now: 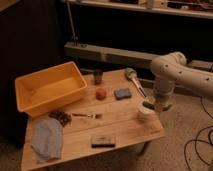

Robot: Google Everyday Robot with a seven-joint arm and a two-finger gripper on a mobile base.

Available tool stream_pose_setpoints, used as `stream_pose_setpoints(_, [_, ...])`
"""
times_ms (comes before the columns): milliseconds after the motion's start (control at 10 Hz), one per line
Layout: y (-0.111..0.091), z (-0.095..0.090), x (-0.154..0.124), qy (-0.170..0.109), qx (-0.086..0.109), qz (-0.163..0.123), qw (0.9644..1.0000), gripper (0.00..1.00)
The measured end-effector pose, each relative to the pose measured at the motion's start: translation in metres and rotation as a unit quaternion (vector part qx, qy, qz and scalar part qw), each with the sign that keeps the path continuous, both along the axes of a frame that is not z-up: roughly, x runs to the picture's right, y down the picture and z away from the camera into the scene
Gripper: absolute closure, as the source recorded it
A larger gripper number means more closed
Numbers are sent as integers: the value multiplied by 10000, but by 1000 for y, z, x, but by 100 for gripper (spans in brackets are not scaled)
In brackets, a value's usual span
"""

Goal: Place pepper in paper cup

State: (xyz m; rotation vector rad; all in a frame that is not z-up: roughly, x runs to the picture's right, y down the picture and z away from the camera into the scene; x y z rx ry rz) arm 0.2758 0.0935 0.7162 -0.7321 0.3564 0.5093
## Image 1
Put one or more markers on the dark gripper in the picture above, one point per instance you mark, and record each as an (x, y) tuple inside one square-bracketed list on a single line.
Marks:
[(157, 106)]

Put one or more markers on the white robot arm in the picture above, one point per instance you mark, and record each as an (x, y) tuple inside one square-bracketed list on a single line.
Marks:
[(171, 69)]

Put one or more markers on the red pepper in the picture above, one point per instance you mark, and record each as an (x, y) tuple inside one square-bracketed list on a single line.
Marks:
[(101, 93)]

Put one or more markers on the dark paper cup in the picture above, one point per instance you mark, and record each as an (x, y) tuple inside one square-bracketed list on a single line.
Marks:
[(98, 74)]

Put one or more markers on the blue sponge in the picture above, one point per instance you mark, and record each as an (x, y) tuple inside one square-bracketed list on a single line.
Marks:
[(122, 93)]

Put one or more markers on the wooden table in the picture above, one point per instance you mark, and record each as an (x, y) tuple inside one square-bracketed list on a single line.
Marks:
[(119, 120)]

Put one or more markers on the green-headed dish brush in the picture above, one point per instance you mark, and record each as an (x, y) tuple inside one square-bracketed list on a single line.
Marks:
[(131, 74)]

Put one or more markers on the metal shelf beam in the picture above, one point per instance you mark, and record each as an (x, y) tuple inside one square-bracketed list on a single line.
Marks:
[(110, 55)]

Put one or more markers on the dark rectangular eraser block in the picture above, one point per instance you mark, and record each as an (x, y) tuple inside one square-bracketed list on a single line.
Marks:
[(102, 141)]

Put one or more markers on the upper shelf board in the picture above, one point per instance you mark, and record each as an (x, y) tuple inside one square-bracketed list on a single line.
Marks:
[(147, 6)]

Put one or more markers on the blue cloth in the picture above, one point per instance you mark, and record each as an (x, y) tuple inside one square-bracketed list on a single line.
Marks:
[(47, 140)]

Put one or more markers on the yellow plastic bin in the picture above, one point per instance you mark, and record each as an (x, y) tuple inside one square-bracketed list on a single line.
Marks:
[(49, 89)]

